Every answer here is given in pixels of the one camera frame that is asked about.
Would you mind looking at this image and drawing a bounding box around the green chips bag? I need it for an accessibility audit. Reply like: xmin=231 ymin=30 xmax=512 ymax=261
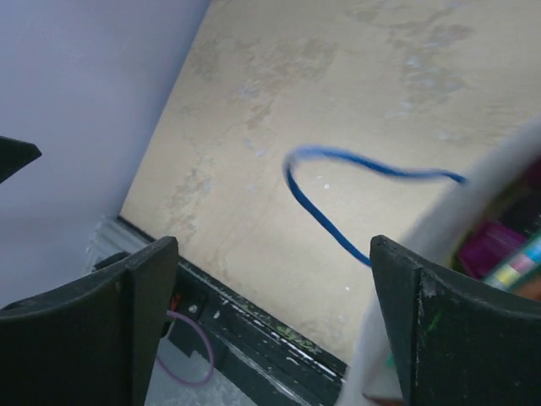
xmin=484 ymin=232 xmax=540 ymax=292

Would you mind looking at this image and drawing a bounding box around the blue checkered paper bag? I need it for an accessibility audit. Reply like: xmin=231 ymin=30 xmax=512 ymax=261
xmin=283 ymin=123 xmax=540 ymax=405

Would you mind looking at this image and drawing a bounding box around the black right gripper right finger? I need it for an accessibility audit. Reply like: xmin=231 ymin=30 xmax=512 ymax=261
xmin=370 ymin=235 xmax=540 ymax=405

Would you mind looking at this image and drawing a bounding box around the purple cable under table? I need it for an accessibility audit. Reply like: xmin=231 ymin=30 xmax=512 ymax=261
xmin=155 ymin=310 xmax=216 ymax=386

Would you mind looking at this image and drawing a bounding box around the purple snack packet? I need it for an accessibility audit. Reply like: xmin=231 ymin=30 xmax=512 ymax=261
xmin=457 ymin=222 xmax=527 ymax=279

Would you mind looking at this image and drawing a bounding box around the black table edge rail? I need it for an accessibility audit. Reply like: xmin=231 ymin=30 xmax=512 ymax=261
xmin=93 ymin=215 xmax=347 ymax=406

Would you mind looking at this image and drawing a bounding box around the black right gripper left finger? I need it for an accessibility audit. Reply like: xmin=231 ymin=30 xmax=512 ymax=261
xmin=1 ymin=237 xmax=178 ymax=405

